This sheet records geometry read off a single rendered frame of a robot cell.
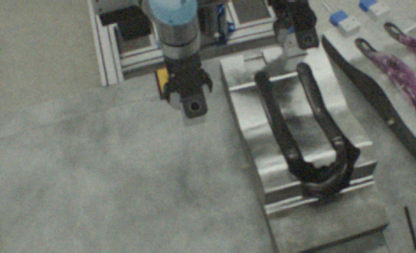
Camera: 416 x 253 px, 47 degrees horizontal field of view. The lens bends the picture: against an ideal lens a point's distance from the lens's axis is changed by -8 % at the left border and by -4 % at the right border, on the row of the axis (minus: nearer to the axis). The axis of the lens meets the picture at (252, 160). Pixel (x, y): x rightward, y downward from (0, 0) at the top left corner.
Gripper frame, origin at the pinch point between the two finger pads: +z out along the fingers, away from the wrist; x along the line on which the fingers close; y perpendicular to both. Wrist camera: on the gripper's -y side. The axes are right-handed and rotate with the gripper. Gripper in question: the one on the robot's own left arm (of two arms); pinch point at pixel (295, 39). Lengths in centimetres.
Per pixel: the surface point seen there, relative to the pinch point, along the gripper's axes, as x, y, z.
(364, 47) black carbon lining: -18.8, -2.4, 11.5
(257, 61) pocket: 10.0, -0.1, 6.4
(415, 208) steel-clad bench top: -16, -47, 10
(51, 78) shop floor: 97, 63, 91
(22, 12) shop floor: 110, 109, 96
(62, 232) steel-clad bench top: 66, -29, 1
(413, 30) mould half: -34.6, -0.7, 13.0
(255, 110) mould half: 14.3, -13.9, 1.6
